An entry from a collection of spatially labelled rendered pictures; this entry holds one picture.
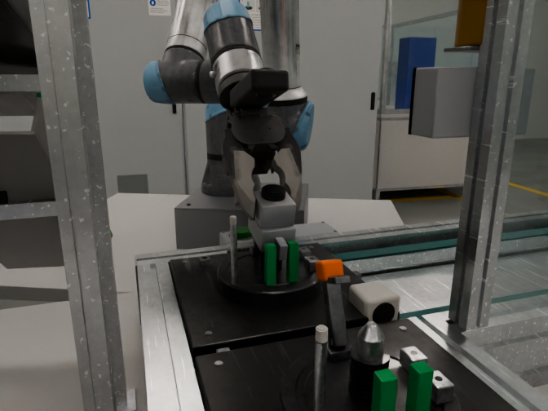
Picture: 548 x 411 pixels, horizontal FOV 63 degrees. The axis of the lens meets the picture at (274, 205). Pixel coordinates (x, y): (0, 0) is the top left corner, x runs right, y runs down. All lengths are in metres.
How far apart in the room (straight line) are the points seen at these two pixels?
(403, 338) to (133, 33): 3.21
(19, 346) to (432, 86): 0.64
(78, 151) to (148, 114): 3.21
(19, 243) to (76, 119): 0.33
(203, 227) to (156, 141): 2.56
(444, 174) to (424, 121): 4.46
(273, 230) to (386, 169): 4.10
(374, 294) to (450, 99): 0.23
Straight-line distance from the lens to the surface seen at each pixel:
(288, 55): 1.04
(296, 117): 1.05
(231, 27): 0.71
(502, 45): 0.49
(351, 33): 3.82
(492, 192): 0.51
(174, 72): 0.83
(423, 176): 4.84
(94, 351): 0.36
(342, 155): 3.85
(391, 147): 4.59
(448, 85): 0.49
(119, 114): 3.52
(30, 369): 0.71
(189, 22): 0.89
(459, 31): 0.52
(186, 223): 1.01
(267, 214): 0.53
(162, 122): 3.52
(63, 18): 0.30
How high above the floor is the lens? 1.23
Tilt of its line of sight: 16 degrees down
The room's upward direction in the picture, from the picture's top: straight up
